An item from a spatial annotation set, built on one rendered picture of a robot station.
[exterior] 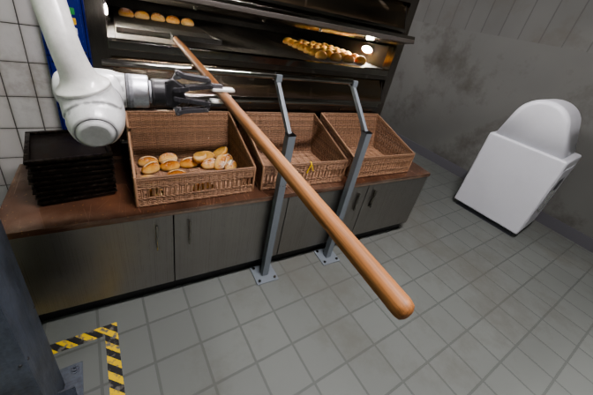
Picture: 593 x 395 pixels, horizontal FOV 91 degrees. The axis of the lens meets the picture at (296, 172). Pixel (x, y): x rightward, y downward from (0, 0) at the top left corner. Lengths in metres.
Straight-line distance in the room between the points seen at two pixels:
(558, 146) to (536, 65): 1.07
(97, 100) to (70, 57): 0.09
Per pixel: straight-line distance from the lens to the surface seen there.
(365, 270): 0.42
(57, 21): 0.76
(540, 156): 3.18
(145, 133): 1.77
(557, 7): 4.02
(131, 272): 1.68
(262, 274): 1.92
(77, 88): 0.75
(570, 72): 3.86
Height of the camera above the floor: 1.47
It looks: 29 degrees down
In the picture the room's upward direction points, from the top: 12 degrees clockwise
